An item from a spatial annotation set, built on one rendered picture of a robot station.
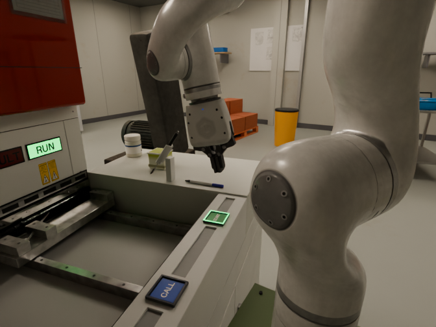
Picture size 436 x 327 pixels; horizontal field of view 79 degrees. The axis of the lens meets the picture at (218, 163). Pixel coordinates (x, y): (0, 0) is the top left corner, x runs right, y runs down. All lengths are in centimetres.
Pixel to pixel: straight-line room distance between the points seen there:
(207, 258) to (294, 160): 36
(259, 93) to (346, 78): 689
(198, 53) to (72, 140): 63
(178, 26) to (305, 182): 35
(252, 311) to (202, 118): 44
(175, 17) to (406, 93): 37
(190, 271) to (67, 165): 66
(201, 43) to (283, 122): 437
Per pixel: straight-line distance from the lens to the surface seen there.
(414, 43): 33
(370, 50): 31
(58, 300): 80
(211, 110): 60
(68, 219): 99
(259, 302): 70
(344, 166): 29
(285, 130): 495
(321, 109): 683
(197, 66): 59
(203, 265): 57
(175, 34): 52
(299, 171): 27
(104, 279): 76
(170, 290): 52
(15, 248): 87
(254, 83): 726
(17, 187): 97
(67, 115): 105
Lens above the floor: 133
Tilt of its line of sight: 19 degrees down
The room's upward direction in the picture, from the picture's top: straight up
